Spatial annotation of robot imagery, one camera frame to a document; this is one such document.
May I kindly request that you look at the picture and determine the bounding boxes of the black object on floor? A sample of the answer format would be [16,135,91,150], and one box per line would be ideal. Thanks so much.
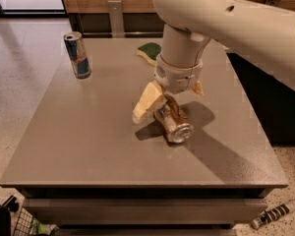
[0,195,20,236]

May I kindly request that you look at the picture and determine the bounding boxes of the black white striped tool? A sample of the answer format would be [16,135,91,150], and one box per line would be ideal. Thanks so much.
[251,199,295,230]

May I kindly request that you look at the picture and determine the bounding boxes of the blue silver energy drink can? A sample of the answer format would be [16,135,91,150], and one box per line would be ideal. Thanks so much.
[63,31,91,79]

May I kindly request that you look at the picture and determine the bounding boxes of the left metal bracket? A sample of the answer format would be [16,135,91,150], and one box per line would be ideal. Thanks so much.
[108,0,125,38]

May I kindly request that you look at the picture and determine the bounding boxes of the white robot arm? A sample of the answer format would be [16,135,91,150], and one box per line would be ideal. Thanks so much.
[133,0,295,123]

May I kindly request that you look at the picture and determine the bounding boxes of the yellow green sponge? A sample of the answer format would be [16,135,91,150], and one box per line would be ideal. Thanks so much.
[137,42,161,66]

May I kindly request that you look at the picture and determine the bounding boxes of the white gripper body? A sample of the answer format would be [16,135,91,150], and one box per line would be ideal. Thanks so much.
[154,55,203,94]

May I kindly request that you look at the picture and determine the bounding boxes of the grey table drawer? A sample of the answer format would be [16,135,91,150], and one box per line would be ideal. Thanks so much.
[24,199,266,225]

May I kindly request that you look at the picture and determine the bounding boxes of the orange soda can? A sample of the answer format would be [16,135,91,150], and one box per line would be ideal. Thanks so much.
[154,94,195,144]

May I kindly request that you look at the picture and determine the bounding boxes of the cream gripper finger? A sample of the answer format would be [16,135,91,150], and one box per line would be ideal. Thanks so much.
[133,81,166,124]
[191,81,204,97]

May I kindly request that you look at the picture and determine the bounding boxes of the wire basket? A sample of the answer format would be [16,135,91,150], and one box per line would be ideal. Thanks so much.
[12,208,59,236]

